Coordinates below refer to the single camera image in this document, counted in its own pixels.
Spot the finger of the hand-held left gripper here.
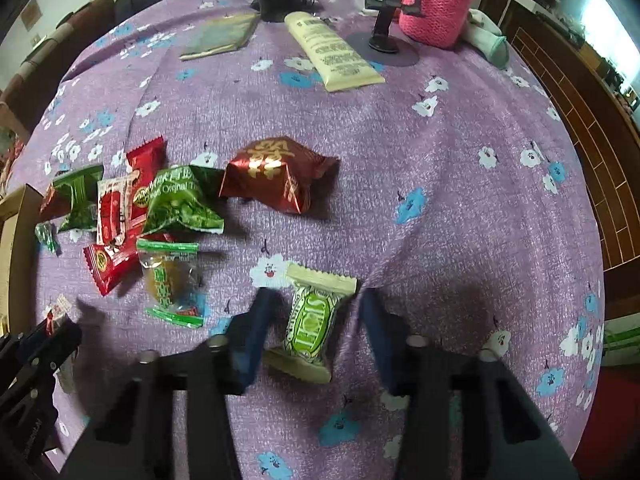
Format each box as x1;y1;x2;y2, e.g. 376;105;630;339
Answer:
15;316;83;378

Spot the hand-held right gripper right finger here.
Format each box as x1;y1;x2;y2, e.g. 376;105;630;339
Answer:
360;287;581;480

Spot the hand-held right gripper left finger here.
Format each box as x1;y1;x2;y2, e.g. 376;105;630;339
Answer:
60;287;283;480

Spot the small white and red candy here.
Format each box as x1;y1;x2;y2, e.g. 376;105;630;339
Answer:
44;296;76;393

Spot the cream and green snack packet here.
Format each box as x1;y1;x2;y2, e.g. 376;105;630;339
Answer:
262;262;358;385

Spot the cardboard box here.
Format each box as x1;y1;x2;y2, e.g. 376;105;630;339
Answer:
0;184;45;341

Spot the clear packet with green ends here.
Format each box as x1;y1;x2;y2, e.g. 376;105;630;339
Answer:
136;239;206;330

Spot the small green candy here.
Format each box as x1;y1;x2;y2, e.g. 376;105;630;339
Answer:
34;221;61;255

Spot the small white and red sachet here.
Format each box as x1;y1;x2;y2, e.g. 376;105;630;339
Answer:
96;174;137;247

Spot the large green snack packet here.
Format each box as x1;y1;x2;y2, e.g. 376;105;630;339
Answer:
141;165;227;236

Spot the small green snack packet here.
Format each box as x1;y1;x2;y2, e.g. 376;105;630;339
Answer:
54;164;105;233

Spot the dark red foil snack packet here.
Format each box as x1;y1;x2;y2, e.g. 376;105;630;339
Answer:
219;136;340;215

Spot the purple floral tablecloth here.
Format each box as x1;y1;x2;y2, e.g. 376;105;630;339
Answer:
10;0;608;480

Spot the floral cushion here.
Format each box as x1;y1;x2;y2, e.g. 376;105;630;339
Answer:
0;127;26;196

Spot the green striped bag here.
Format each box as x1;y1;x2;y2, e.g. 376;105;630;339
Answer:
602;320;640;368

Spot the dark red clothing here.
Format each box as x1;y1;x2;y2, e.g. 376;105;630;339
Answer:
572;367;640;480

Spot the cream squeeze tube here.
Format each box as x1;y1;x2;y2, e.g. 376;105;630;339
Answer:
284;11;386;93

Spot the brown armchair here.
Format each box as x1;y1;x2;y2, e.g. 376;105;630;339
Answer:
0;0;117;131

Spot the flat green foil packet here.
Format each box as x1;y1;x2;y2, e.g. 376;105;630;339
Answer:
179;11;262;62

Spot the black phone stand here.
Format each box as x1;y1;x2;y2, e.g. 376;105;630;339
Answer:
345;0;423;67

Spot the white sock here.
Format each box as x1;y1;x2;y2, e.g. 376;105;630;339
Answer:
462;9;511;68

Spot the pink knitted bag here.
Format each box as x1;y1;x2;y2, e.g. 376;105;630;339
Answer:
398;0;476;50

